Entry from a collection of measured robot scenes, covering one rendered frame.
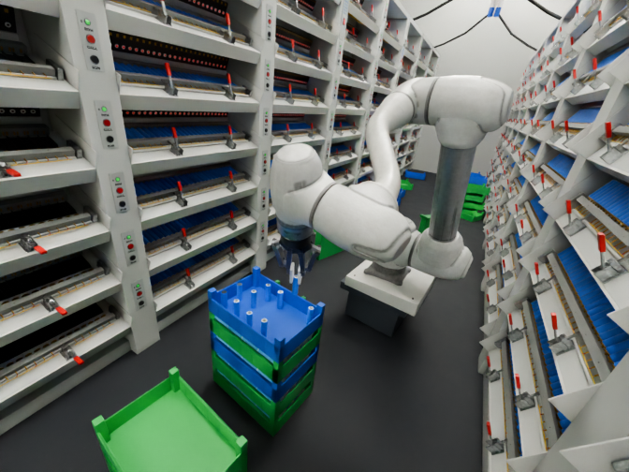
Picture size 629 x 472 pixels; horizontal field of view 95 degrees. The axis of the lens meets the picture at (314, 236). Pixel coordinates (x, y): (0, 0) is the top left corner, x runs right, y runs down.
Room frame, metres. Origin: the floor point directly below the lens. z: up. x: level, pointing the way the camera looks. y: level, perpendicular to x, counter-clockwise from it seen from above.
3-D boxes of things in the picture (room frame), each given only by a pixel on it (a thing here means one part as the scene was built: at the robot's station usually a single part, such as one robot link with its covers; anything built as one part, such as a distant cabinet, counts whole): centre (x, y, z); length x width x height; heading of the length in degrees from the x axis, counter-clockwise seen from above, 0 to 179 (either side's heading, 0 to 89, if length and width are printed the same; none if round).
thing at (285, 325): (0.70, 0.12, 0.36); 0.30 x 0.20 x 0.08; 56
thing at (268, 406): (0.70, 0.12, 0.12); 0.30 x 0.20 x 0.08; 56
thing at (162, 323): (1.81, 0.24, 0.03); 2.19 x 0.16 x 0.05; 154
